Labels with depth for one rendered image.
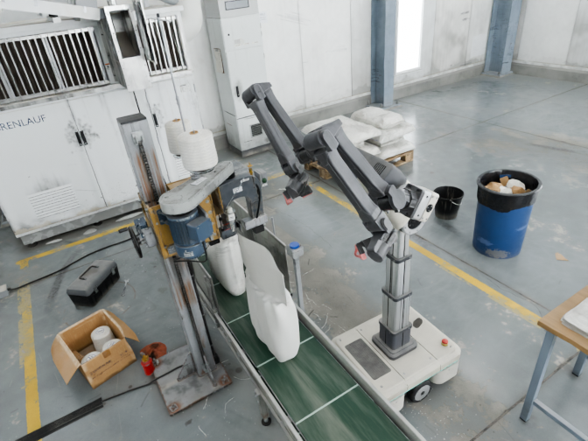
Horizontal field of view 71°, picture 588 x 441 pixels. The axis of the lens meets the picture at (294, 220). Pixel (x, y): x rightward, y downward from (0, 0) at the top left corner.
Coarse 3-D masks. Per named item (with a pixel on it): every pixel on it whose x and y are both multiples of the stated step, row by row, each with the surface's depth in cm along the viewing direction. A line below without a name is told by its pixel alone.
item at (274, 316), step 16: (240, 240) 232; (256, 256) 229; (256, 272) 214; (272, 272) 204; (256, 288) 221; (272, 288) 210; (256, 304) 227; (272, 304) 214; (288, 304) 216; (256, 320) 240; (272, 320) 218; (288, 320) 219; (272, 336) 224; (288, 336) 223; (272, 352) 235; (288, 352) 229
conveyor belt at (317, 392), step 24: (216, 288) 297; (240, 312) 274; (240, 336) 255; (312, 336) 250; (264, 360) 238; (288, 360) 236; (312, 360) 234; (336, 360) 233; (288, 384) 222; (312, 384) 221; (336, 384) 220; (288, 408) 210; (312, 408) 209; (336, 408) 208; (360, 408) 207; (312, 432) 198; (336, 432) 197; (360, 432) 196; (384, 432) 195
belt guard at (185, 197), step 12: (216, 168) 221; (228, 168) 221; (192, 180) 210; (204, 180) 208; (216, 180) 211; (168, 192) 200; (180, 192) 199; (192, 192) 197; (204, 192) 201; (168, 204) 189; (180, 204) 189; (192, 204) 193
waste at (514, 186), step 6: (504, 180) 354; (510, 180) 350; (516, 180) 347; (486, 186) 343; (492, 186) 339; (498, 186) 340; (504, 186) 353; (510, 186) 348; (516, 186) 342; (522, 186) 346; (504, 192) 335; (510, 192) 334; (516, 192) 338; (522, 192) 337
